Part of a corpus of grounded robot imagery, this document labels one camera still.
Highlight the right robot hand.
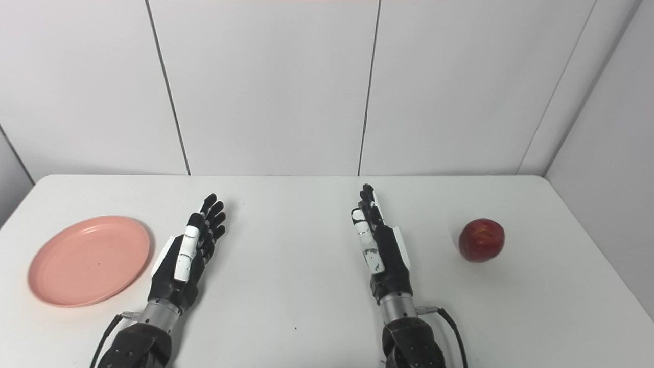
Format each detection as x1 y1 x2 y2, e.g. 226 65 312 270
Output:
351 184 413 306

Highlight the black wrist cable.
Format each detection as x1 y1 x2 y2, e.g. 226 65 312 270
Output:
90 311 141 368
416 305 469 368

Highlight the pink plate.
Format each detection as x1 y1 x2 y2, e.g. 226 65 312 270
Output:
28 215 152 308

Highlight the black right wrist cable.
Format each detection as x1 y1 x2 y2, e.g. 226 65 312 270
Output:
416 305 469 368

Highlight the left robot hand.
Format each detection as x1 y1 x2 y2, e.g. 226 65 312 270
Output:
148 193 227 314

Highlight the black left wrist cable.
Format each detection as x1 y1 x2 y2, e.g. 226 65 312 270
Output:
90 311 141 368

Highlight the red apple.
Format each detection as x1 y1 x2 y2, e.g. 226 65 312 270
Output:
458 218 506 263

